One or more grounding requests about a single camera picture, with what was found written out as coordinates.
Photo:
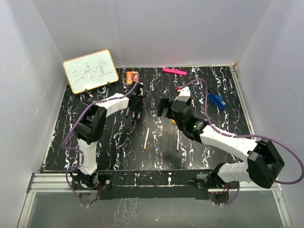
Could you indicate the white pen yellow end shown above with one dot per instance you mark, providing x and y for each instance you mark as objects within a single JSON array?
[{"x": 146, "y": 138}]

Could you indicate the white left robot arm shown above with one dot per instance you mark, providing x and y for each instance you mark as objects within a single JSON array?
[{"x": 91, "y": 126}]

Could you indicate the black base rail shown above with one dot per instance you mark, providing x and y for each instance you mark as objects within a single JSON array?
[{"x": 152, "y": 184}]

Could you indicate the small whiteboard with yellow frame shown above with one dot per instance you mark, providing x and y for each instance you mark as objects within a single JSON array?
[{"x": 90, "y": 71}]

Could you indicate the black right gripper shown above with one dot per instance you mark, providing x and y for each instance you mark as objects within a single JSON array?
[{"x": 164, "y": 104}]

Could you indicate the white pen purple end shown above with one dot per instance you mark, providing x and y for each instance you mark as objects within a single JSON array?
[{"x": 178, "y": 138}]

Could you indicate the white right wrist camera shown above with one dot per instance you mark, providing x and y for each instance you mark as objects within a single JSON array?
[{"x": 183, "y": 94}]

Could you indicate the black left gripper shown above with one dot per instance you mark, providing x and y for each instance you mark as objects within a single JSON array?
[{"x": 140, "y": 109}]

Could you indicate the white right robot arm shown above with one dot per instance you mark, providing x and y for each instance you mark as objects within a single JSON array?
[{"x": 260, "y": 163}]

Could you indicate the blue black stapler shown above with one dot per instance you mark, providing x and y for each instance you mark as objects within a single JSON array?
[{"x": 216, "y": 98}]

